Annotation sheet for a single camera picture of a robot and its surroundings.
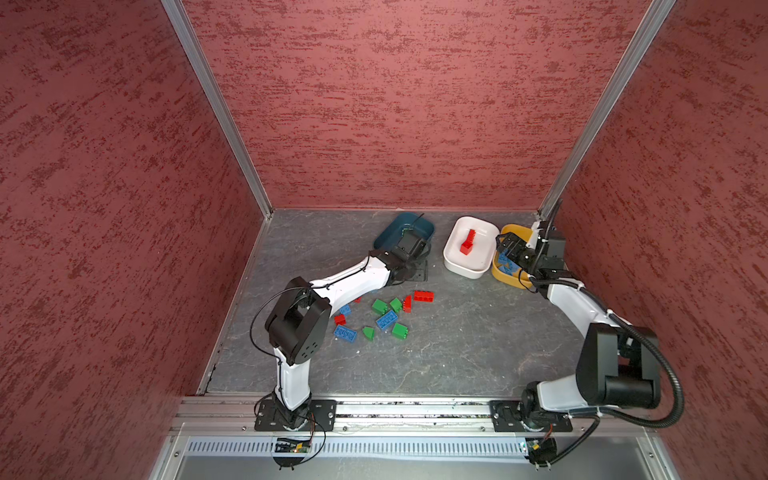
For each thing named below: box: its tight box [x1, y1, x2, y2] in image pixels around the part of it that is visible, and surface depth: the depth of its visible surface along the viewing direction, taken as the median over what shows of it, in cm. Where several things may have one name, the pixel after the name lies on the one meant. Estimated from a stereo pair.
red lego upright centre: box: [403, 295, 413, 313], surface depth 95 cm
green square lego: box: [371, 298, 389, 315], surface depth 94 cm
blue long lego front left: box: [334, 325, 358, 343], surface depth 89 cm
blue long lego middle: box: [376, 310, 399, 331], surface depth 93 cm
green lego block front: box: [392, 322, 409, 340], surface depth 89 cm
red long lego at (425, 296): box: [413, 290, 435, 302], surface depth 97 cm
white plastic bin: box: [443, 216, 500, 279], surface depth 109 cm
